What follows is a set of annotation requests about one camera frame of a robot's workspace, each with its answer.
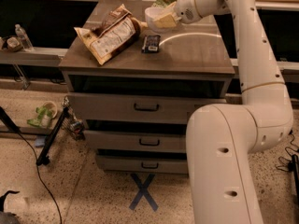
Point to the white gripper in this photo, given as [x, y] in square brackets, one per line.
[185, 8]

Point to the brown chip bag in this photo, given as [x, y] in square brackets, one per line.
[118, 31]

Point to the top grey drawer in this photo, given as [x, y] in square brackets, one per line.
[136, 108]

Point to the white bowl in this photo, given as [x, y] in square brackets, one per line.
[161, 20]

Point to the small round container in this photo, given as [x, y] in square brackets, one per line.
[10, 44]

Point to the grey drawer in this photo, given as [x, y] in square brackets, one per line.
[128, 164]
[151, 142]
[136, 108]

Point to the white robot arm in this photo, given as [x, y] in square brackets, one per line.
[220, 137]

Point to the green and white bag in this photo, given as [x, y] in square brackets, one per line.
[44, 115]

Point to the dark blue snack bar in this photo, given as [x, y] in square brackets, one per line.
[151, 44]

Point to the middle grey drawer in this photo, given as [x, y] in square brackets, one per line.
[151, 142]

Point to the clear plastic water bottle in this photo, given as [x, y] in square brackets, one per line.
[24, 39]

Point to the blue tape cross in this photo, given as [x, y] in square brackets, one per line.
[143, 192]

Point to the green chip bag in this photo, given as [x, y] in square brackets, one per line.
[162, 3]

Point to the black tripod leg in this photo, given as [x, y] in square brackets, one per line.
[43, 158]

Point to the bottom grey drawer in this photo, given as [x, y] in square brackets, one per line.
[128, 164]

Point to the grey drawer cabinet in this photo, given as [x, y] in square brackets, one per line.
[192, 62]

